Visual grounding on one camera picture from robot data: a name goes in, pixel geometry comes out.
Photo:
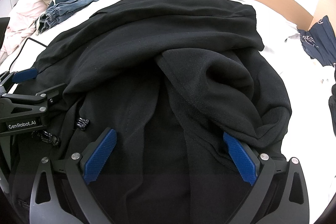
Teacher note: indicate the black coat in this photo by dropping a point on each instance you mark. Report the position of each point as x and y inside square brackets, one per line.
[171, 77]

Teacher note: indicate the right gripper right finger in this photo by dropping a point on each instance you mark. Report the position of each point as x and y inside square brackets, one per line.
[278, 193]

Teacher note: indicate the pink blanket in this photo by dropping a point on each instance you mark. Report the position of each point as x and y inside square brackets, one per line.
[21, 24]

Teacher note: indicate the navy patterned garment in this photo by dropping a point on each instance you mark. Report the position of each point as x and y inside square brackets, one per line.
[319, 42]

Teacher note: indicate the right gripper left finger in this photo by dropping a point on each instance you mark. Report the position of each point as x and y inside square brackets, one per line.
[80, 169]

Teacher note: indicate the black folded garment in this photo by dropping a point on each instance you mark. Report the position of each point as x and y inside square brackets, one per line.
[332, 107]

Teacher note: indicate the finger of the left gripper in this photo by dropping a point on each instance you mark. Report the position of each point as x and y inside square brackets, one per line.
[9, 79]
[45, 98]

